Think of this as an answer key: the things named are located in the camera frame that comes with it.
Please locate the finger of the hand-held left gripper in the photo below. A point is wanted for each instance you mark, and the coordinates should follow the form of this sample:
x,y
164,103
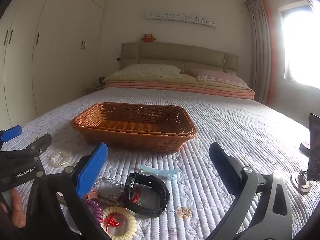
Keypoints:
x,y
11,132
40,142

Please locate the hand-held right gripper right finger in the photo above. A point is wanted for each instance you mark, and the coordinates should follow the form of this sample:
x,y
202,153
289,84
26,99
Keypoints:
x,y
223,163

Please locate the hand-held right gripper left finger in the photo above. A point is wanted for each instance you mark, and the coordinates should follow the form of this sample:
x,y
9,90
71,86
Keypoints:
x,y
91,170

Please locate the key with pink charm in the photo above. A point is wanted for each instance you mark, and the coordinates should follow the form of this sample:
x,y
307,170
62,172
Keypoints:
x,y
93,193

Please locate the brown wicker basket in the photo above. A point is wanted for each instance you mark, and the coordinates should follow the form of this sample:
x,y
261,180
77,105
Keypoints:
x,y
130,126

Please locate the gold square earring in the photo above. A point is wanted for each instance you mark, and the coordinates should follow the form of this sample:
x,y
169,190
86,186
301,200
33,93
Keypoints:
x,y
180,211
188,213

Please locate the light blue hair clip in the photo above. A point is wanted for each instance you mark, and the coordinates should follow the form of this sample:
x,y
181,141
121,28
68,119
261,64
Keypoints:
x,y
155,171

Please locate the black wristwatch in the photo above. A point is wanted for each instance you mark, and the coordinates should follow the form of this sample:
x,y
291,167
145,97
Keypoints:
x,y
160,205

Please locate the person's left hand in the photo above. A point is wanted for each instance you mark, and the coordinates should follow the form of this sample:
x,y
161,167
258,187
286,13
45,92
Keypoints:
x,y
18,210

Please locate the floral quilted bedspread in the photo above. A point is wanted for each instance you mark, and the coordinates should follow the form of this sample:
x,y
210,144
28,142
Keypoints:
x,y
225,120

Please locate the nightstand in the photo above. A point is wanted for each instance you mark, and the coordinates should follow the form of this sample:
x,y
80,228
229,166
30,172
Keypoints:
x,y
95,89

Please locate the metal phone stand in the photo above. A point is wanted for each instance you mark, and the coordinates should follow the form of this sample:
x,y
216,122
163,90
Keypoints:
x,y
300,183

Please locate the pink pillow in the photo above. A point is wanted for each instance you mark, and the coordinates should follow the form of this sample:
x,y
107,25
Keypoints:
x,y
217,76

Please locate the dark object on nightstand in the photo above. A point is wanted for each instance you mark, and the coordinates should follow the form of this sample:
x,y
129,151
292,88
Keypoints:
x,y
101,80

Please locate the salmon pink folded blanket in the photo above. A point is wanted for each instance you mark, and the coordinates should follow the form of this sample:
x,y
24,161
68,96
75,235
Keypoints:
x,y
175,87

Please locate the black smartphone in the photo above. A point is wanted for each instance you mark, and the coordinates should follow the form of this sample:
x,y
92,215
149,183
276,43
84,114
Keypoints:
x,y
314,150

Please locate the cream folded blanket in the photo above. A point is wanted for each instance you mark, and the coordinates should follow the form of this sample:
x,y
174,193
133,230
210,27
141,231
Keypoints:
x,y
150,79

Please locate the white wardrobe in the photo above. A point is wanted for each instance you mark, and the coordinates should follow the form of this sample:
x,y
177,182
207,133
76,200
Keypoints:
x,y
62,30

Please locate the cream floral pillow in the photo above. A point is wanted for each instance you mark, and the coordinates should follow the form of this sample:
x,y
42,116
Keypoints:
x,y
147,70

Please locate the beige padded headboard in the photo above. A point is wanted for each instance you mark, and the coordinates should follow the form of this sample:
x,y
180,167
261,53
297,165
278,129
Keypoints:
x,y
175,52

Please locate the grey and orange curtain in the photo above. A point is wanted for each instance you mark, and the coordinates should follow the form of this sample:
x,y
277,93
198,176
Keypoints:
x,y
260,42

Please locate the window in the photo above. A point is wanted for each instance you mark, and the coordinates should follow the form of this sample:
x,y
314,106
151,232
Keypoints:
x,y
300,42

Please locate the red plush toy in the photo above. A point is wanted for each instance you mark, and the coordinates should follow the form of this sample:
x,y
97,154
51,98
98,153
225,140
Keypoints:
x,y
148,38

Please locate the white carved wall decoration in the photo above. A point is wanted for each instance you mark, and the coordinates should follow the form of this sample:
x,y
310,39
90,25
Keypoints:
x,y
180,18

